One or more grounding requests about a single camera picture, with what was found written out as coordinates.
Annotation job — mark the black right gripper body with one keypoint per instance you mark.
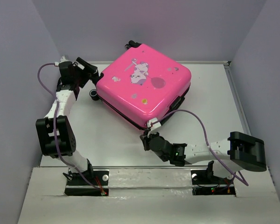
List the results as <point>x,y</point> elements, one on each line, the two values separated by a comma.
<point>147,138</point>

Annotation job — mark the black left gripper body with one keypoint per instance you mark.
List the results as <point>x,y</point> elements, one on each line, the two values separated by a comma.
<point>79,76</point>

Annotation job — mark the pink hard-shell suitcase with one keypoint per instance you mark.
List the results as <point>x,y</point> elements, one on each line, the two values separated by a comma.
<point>142,84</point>

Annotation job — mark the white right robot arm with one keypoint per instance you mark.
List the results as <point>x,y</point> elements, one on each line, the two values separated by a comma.
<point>227,157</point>

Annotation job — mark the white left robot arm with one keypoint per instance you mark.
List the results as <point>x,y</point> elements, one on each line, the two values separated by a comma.
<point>56,137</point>

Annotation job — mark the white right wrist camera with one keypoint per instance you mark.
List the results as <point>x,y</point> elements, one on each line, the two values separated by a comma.
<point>153,124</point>

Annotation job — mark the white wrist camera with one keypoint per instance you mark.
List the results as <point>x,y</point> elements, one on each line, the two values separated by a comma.
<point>62,59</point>
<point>153,124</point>

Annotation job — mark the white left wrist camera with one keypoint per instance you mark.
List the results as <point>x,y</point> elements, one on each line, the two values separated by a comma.
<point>62,59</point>

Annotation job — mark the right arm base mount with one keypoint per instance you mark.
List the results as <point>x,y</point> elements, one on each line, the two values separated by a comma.
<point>204,185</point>

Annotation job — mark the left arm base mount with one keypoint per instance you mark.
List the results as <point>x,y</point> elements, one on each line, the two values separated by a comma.
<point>97,186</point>

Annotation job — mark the aluminium table rail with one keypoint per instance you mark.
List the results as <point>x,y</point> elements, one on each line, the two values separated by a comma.
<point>238,98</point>

